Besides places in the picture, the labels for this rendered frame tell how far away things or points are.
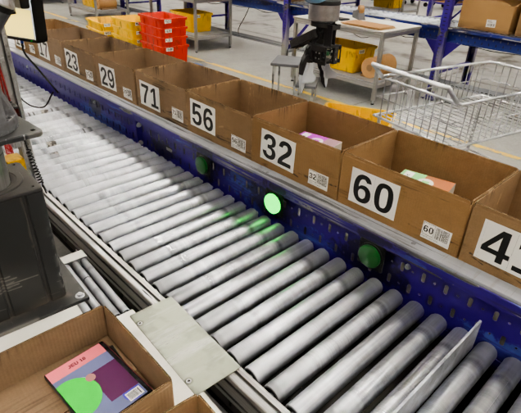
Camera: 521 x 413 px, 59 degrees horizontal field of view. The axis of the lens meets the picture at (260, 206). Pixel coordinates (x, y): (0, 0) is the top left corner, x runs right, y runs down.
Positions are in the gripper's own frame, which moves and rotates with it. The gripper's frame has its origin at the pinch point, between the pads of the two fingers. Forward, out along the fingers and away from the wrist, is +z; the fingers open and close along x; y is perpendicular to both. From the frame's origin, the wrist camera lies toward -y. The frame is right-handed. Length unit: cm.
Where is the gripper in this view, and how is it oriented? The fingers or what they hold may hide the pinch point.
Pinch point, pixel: (311, 88)
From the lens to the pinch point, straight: 151.9
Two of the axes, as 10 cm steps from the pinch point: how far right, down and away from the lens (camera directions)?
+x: 7.3, -3.2, 6.0
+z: -0.4, 8.6, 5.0
